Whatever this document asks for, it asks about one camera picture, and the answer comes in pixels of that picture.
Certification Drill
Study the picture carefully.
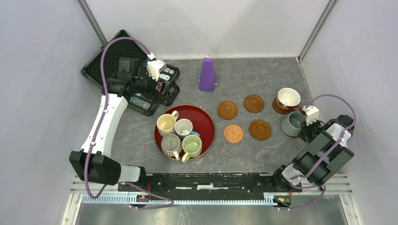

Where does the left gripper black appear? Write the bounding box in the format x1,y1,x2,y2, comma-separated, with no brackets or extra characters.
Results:
132,66,168,105

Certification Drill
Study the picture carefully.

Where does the grey green mug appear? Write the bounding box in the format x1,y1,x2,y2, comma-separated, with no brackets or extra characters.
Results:
281,112,306,138

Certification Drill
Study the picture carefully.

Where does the black poker chip case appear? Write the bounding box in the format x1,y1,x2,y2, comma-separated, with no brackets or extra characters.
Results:
81,30,180,116

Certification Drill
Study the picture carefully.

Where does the brown wooden coaster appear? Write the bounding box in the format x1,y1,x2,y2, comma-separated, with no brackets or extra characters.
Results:
249,120,272,141
244,95,265,113
217,101,238,120
272,98,290,114

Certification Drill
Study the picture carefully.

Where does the white bowl cup red outside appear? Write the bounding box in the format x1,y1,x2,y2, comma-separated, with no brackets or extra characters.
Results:
276,88,302,112

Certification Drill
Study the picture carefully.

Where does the red round tray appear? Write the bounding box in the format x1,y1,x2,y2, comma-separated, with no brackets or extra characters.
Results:
154,105,215,161

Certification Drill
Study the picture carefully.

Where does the woven rattan coaster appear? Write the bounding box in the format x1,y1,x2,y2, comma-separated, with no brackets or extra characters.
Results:
223,124,244,143

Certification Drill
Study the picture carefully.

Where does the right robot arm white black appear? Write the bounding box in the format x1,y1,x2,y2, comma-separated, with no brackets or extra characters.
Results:
271,115,354,191

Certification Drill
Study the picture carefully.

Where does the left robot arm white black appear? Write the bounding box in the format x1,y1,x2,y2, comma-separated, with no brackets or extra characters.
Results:
69,57,166,191

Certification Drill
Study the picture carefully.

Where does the cream yellow mug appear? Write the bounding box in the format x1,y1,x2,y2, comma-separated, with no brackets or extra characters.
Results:
156,111,179,137

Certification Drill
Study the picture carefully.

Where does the blue mug white inside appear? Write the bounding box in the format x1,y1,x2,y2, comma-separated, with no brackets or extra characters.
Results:
175,119,200,140

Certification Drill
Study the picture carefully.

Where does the purple metronome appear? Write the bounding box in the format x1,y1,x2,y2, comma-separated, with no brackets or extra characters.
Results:
199,56,217,92

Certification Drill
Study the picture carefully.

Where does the grey ribbed mug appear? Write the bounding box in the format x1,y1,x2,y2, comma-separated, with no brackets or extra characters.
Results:
161,134,183,160

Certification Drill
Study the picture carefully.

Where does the light green mug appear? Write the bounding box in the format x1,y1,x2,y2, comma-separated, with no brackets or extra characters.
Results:
181,135,202,162

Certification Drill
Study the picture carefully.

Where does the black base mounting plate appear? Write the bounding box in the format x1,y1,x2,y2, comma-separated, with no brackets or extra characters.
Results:
135,172,300,201

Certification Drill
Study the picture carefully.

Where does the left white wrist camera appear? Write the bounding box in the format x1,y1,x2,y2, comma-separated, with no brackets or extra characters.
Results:
147,52,167,81

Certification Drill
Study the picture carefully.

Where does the aluminium rail frame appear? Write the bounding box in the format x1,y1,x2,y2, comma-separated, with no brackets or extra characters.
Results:
62,173,360,225

